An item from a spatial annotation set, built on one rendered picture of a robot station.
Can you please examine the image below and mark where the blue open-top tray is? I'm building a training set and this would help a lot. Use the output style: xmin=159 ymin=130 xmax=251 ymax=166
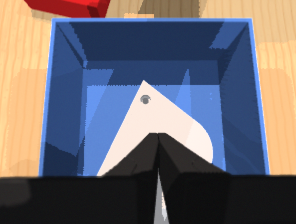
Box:
xmin=38 ymin=18 xmax=270 ymax=176

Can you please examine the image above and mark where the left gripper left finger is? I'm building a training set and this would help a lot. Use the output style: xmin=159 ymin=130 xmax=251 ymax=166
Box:
xmin=0 ymin=132 xmax=159 ymax=224

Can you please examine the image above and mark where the red block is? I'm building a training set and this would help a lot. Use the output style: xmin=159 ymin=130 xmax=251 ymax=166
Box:
xmin=24 ymin=0 xmax=111 ymax=18

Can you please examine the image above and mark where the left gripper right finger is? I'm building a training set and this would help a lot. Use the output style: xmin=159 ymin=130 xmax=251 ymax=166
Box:
xmin=158 ymin=132 xmax=296 ymax=224

